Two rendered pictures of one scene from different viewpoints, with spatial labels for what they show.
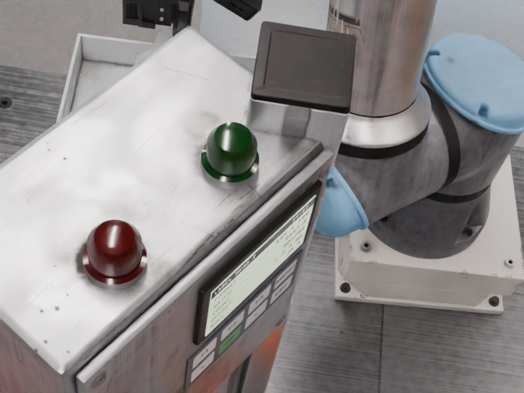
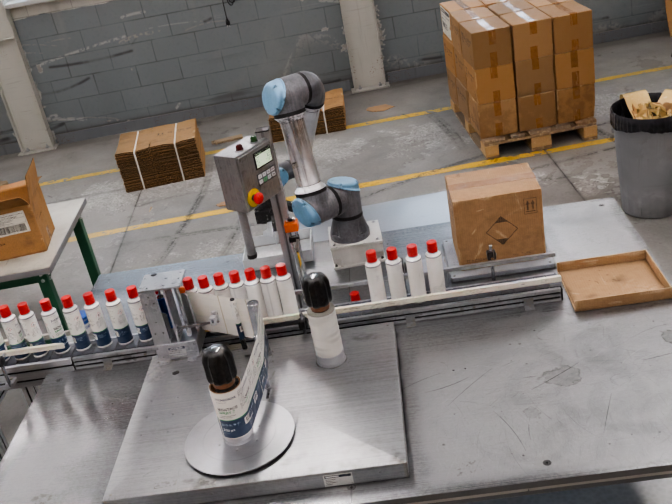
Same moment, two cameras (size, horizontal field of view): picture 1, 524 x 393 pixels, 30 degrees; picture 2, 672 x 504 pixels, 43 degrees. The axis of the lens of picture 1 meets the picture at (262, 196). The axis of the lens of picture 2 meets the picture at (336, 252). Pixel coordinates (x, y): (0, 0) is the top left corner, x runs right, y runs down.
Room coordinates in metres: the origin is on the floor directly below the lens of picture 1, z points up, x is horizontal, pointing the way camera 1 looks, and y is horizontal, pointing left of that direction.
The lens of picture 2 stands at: (-2.28, -0.56, 2.35)
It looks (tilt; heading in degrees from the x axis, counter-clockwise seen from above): 27 degrees down; 9
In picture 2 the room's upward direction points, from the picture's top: 11 degrees counter-clockwise
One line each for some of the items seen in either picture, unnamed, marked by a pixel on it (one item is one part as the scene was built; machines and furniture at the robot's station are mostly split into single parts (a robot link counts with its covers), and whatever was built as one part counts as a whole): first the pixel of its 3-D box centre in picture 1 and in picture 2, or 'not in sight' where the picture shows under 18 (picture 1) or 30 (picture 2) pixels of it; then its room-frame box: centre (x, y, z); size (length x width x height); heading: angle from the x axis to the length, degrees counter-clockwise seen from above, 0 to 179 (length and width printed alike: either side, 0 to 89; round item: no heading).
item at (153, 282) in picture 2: not in sight; (161, 280); (0.03, 0.36, 1.14); 0.14 x 0.11 x 0.01; 93
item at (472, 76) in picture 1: (461, 111); (343, 195); (0.64, -0.18, 1.09); 0.13 x 0.12 x 0.14; 132
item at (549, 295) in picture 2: not in sight; (312, 321); (0.15, -0.06, 0.85); 1.65 x 0.11 x 0.05; 93
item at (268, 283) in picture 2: not in sight; (270, 294); (0.14, 0.05, 0.98); 0.05 x 0.05 x 0.20
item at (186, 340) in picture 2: not in sight; (172, 314); (0.04, 0.36, 1.01); 0.14 x 0.13 x 0.26; 93
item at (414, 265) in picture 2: not in sight; (415, 273); (0.17, -0.43, 0.98); 0.05 x 0.05 x 0.20
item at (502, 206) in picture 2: not in sight; (494, 216); (0.51, -0.71, 0.99); 0.30 x 0.24 x 0.27; 94
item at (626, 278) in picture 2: not in sight; (612, 279); (0.21, -1.05, 0.85); 0.30 x 0.26 x 0.04; 93
